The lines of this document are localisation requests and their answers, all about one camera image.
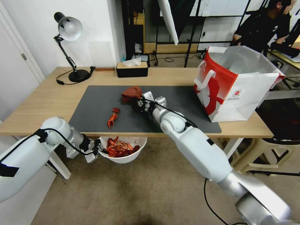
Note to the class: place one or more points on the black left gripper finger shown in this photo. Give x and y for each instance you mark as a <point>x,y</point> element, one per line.
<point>98,152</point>
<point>99,143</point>

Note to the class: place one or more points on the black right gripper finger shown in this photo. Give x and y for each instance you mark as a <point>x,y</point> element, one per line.
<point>146,106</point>
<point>140,103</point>

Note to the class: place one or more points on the dark red towel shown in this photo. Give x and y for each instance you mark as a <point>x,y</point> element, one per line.
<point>130,93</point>

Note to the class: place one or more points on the white round container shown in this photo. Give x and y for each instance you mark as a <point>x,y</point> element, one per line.
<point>124,157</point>

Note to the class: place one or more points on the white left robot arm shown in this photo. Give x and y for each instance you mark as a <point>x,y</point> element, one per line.
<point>28,154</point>

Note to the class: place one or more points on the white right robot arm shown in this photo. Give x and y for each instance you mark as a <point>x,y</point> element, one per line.
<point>206,154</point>

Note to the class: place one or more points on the heap of red shrimp shells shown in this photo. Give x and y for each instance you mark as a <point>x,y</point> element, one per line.
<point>120,148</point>

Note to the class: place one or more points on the small curled red shrimp piece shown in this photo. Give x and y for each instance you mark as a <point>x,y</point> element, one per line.
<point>116,109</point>

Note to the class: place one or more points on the long red shrimp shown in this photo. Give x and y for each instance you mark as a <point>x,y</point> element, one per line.
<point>112,120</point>

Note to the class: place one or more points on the red and white takeout bag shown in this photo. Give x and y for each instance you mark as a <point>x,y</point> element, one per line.
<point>232,89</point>

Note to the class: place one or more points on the dark grey table mat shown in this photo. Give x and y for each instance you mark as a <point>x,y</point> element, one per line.
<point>131,117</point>

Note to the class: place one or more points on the white table leg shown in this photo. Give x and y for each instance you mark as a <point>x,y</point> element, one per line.
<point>234,147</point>
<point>59,164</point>

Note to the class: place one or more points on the black tissue box wooden lid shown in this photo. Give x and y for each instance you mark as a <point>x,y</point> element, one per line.
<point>132,70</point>

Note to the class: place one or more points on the white tissue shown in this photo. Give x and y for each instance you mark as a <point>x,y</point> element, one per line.
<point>132,62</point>

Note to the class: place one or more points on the small blue bottle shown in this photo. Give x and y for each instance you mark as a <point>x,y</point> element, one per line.
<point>123,57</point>

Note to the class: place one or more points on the white reflector board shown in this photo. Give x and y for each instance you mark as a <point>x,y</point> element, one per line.
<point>168,20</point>

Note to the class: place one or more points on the black desk lamp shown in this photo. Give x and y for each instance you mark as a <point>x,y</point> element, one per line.
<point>70,30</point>

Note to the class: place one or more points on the beige plastic stool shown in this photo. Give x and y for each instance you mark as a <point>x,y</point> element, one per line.
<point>260,154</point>

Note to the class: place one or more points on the person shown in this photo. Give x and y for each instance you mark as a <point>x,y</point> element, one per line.
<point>262,25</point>

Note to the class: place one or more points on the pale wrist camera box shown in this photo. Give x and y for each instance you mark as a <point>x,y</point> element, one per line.
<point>148,96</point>
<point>90,158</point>

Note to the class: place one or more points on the black metal shelf frame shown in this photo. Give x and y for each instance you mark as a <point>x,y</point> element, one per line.
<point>164,28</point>

